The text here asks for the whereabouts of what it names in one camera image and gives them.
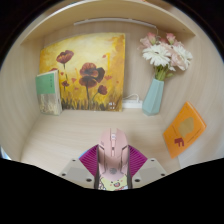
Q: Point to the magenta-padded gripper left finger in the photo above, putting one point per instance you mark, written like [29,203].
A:
[88,163]

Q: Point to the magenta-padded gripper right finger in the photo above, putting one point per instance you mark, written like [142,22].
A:
[137,161]

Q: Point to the pink computer mouse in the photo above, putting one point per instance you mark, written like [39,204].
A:
[112,153]

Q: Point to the orange book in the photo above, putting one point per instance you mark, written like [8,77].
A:
[185,130]

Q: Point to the white power strip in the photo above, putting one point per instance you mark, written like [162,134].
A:
[132,104]

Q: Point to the pale teal faceted vase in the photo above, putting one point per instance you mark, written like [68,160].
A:
[153,98]

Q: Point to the green and beige book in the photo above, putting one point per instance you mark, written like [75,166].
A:
[46,90]

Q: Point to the yellow poppy flower painting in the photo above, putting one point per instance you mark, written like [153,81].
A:
[93,66]

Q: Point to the pink and white flower bouquet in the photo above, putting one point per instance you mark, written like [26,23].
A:
[163,53]

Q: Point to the white light bar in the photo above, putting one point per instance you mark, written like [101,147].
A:
[113,22]

